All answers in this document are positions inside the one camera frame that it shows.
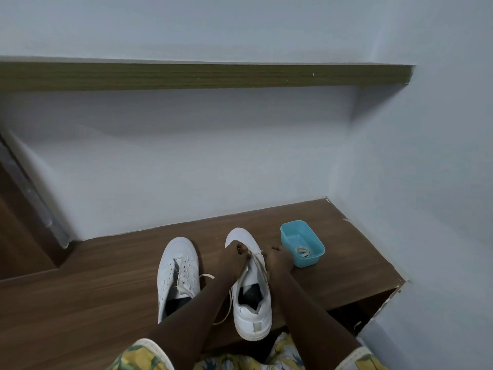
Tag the white sneaker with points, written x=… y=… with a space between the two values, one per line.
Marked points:
x=177 y=248
x=252 y=323

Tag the wooden wall shelf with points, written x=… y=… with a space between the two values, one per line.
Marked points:
x=192 y=77

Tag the person's left forearm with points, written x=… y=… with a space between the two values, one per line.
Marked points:
x=188 y=319

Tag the person's right hand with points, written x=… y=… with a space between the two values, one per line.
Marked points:
x=279 y=263

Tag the cream shoelace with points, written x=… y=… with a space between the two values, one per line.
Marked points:
x=260 y=265
x=303 y=251

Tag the blue plastic basket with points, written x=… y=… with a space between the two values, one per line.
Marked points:
x=308 y=262

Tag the person's left hand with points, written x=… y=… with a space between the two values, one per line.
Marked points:
x=233 y=265

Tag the person's right forearm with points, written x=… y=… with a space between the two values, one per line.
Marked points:
x=319 y=319

